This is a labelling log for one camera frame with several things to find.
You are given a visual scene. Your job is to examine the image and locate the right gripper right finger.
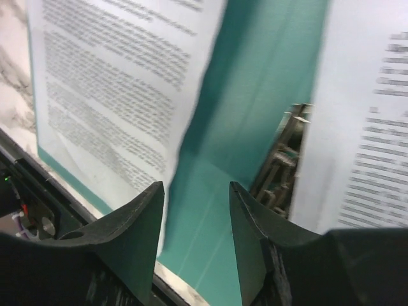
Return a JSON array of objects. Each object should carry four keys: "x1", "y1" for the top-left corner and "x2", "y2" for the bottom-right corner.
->
[{"x1": 229, "y1": 182, "x2": 407, "y2": 305}]

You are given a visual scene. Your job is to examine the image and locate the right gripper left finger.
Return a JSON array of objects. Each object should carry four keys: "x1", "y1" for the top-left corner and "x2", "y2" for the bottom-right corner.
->
[{"x1": 1, "y1": 182, "x2": 164, "y2": 305}]

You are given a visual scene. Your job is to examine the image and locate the printed paper sheets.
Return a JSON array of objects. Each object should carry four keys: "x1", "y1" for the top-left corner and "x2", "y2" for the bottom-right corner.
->
[{"x1": 25, "y1": 0, "x2": 229, "y2": 211}]

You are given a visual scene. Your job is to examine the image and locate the teal file folder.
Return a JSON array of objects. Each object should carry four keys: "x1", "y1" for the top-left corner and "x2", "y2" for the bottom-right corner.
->
[{"x1": 27, "y1": 0, "x2": 332, "y2": 306}]

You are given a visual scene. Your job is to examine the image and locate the metal folder clip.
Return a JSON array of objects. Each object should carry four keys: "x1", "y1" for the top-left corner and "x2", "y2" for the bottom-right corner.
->
[{"x1": 249, "y1": 103, "x2": 313, "y2": 219}]

